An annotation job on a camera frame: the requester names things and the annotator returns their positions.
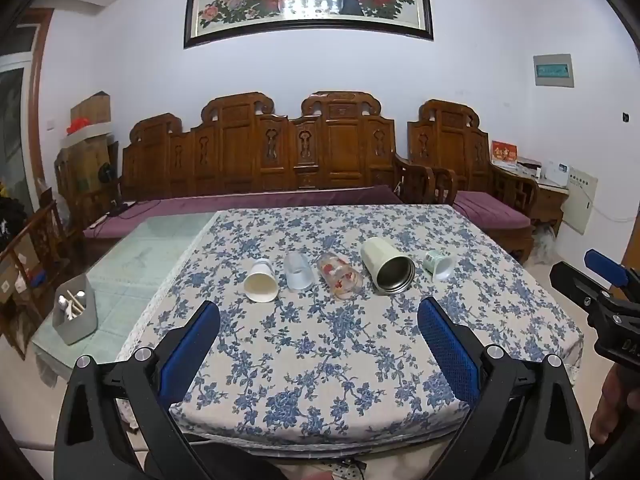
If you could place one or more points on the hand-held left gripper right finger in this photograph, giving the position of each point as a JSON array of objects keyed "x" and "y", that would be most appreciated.
[{"x": 447, "y": 355}]

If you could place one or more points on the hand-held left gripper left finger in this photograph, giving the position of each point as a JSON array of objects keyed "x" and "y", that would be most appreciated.
[{"x": 192, "y": 342}]

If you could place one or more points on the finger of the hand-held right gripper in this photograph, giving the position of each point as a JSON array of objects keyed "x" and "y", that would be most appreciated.
[
  {"x": 575, "y": 282},
  {"x": 606, "y": 266}
]

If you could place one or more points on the white paper cup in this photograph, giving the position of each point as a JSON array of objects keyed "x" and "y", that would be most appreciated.
[{"x": 260, "y": 284}]

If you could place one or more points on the small green white cup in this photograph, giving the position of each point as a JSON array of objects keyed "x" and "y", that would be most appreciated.
[{"x": 439, "y": 264}]

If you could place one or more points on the cream steel tumbler cup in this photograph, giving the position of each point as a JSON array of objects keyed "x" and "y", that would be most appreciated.
[{"x": 387, "y": 266}]

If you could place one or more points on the clear plastic cup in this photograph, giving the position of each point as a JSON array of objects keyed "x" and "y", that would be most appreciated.
[{"x": 299, "y": 272}]

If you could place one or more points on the red printed glass cup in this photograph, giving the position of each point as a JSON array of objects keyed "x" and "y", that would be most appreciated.
[{"x": 340, "y": 277}]

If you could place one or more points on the person's right hand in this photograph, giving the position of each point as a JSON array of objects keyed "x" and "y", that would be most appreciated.
[{"x": 617, "y": 405}]

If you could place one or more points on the cream metal panel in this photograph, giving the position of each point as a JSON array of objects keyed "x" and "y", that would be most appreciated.
[{"x": 581, "y": 200}]

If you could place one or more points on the wooden side table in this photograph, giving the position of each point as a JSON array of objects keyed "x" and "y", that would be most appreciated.
[{"x": 547, "y": 202}]

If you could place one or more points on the green glass table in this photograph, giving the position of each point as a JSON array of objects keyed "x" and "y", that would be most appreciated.
[{"x": 145, "y": 265}]

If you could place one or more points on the white box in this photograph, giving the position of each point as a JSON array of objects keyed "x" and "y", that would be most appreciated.
[{"x": 555, "y": 172}]

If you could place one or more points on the short purple seat cushion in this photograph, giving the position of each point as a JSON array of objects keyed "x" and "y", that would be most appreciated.
[{"x": 492, "y": 210}]

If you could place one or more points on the grey utensil holder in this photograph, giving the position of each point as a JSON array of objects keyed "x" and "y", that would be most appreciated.
[{"x": 75, "y": 317}]

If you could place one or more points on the blue floral tablecloth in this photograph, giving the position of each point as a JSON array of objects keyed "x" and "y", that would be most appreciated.
[{"x": 325, "y": 360}]

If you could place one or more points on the wooden chopsticks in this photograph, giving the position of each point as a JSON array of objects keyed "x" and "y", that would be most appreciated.
[{"x": 76, "y": 300}]

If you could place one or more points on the white spoon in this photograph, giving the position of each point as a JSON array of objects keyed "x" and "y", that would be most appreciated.
[{"x": 63, "y": 306}]

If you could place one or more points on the red calendar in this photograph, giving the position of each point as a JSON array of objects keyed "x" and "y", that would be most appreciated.
[{"x": 505, "y": 152}]

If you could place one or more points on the long purple seat cushion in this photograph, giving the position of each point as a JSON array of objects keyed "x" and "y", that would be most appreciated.
[{"x": 240, "y": 202}]

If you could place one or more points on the carved wooden armchair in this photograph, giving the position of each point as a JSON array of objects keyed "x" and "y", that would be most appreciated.
[{"x": 465, "y": 150}]

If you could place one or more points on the wooden chair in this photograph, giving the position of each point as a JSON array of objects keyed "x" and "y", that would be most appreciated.
[{"x": 30, "y": 260}]

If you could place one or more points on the carved wooden sofa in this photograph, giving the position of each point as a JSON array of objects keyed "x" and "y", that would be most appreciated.
[{"x": 280, "y": 155}]

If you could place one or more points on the large cardboard box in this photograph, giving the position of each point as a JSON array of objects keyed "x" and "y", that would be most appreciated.
[{"x": 87, "y": 160}]

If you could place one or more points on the red plastic bag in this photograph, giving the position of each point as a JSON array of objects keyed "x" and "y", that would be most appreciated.
[{"x": 80, "y": 125}]

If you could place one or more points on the small cardboard box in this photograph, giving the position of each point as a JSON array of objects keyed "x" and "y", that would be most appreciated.
[{"x": 91, "y": 107}]

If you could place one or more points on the wall electrical box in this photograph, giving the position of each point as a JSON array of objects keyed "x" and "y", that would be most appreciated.
[{"x": 553, "y": 70}]

